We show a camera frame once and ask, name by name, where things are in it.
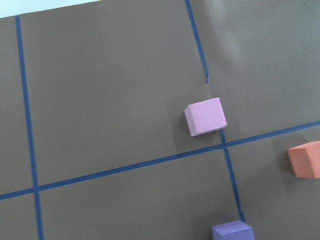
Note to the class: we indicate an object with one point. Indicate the orange foam block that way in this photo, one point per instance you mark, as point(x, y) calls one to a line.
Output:
point(305, 160)

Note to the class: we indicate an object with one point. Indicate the pink foam block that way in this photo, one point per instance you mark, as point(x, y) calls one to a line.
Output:
point(205, 116)

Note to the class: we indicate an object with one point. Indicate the brown paper table cover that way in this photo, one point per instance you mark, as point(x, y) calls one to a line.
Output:
point(94, 142)

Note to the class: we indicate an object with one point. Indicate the purple foam block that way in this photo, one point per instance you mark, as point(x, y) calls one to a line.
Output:
point(234, 230)

